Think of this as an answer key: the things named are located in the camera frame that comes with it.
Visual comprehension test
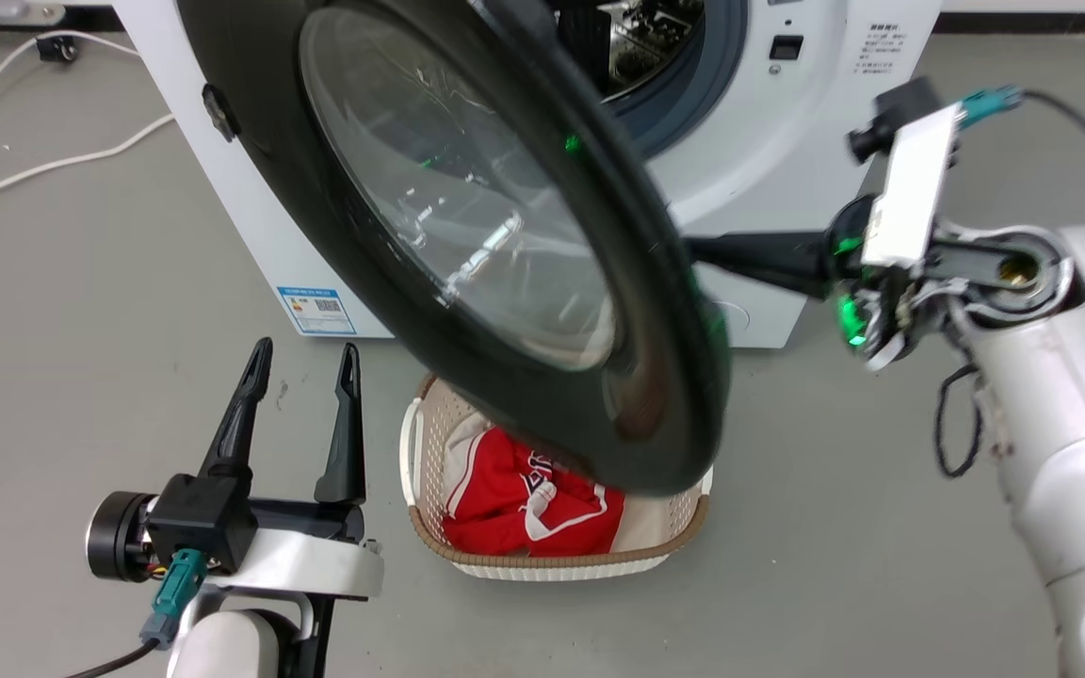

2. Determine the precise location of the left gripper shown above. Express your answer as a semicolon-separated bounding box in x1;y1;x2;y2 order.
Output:
86;336;385;602

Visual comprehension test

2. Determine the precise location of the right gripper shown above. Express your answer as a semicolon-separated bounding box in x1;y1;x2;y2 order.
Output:
683;102;1074;370

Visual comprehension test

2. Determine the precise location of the black round washer door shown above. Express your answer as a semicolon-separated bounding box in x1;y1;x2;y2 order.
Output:
175;0;733;498

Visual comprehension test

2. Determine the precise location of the white front-load washing machine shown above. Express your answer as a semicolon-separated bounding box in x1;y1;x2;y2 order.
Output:
112;0;945;350

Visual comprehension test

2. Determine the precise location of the blue energy label sticker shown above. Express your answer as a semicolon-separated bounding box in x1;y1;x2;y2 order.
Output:
276;285;358;338

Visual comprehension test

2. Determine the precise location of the red sports garment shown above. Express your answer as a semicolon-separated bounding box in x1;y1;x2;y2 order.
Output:
441;426;626;557

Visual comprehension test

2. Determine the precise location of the steel washer drum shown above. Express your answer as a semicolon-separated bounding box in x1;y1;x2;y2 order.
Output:
552;0;706;101

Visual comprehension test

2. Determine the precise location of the white wicker laundry basket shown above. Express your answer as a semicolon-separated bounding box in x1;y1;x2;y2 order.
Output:
398;374;715;581

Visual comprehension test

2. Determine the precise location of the left teal cable connector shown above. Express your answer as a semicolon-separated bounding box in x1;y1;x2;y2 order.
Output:
138;548;208;652

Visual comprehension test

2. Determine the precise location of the teal cable connector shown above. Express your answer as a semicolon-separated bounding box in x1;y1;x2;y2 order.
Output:
959;84;1025;131
138;548;208;652

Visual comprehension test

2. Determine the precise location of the right black looped arm cable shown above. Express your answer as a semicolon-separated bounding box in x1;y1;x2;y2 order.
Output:
934;363;985;479

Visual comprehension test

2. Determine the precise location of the right teal cable connector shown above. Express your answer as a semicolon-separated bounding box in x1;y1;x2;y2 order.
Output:
959;84;1025;131

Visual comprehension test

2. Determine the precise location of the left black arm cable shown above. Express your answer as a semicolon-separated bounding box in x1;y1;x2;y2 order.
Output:
60;640;163;678

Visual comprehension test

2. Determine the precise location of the right black camera cable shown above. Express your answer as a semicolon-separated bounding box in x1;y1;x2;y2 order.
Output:
1021;89;1085;213

